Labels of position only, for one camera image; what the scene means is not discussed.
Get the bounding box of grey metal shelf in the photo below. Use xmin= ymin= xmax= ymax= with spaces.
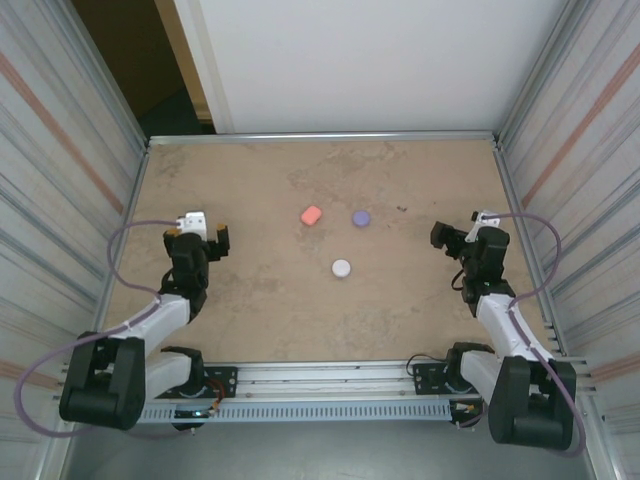
xmin=59 ymin=422 xmax=601 ymax=480

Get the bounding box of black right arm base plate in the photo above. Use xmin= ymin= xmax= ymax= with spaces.
xmin=407 ymin=354 xmax=501 ymax=396

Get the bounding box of small black controller board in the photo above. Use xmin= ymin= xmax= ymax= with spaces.
xmin=171 ymin=405 xmax=221 ymax=432
xmin=448 ymin=399 xmax=485 ymax=430

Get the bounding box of grey slotted cable duct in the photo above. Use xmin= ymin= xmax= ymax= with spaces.
xmin=134 ymin=401 xmax=454 ymax=425

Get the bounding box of aluminium mounting rail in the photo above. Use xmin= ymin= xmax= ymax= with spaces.
xmin=52 ymin=355 xmax=596 ymax=401

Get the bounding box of corrugated translucent wall panel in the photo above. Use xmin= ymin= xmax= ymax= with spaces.
xmin=0 ymin=0 xmax=150 ymax=480
xmin=499 ymin=0 xmax=640 ymax=480

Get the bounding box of long aluminium table edge bar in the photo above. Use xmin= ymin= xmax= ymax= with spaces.
xmin=147 ymin=130 xmax=501 ymax=147

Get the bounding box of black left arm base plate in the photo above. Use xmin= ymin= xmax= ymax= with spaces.
xmin=148 ymin=365 xmax=239 ymax=400

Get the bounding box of white door frame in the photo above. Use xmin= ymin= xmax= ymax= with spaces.
xmin=154 ymin=0 xmax=236 ymax=135

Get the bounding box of aluminium table side bar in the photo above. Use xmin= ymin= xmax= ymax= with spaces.
xmin=492 ymin=142 xmax=566 ymax=356
xmin=92 ymin=142 xmax=154 ymax=346

